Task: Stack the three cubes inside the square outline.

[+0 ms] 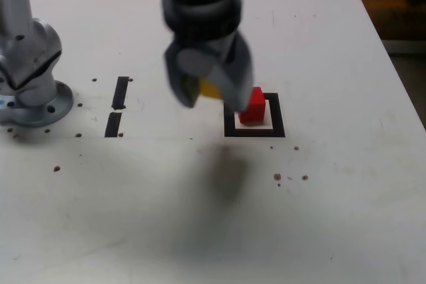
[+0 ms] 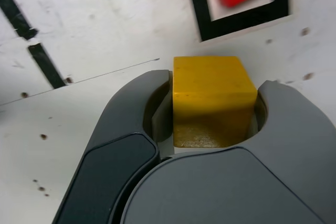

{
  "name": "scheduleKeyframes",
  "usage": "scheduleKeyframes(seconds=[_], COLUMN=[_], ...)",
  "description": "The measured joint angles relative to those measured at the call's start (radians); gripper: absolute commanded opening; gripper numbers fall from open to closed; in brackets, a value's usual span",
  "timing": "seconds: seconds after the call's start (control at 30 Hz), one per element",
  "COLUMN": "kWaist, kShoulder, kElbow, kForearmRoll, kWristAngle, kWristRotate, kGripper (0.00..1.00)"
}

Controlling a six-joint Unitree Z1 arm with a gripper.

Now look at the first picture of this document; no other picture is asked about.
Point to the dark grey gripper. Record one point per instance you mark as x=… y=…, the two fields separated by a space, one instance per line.
x=216 y=46

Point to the yellow cube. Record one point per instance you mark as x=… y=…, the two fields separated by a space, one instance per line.
x=210 y=90

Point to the red cube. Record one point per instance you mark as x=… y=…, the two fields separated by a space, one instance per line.
x=254 y=109

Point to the black tape square outline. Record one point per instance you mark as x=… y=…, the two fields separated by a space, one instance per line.
x=253 y=133

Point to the black tape strip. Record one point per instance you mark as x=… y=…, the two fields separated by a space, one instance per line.
x=120 y=92

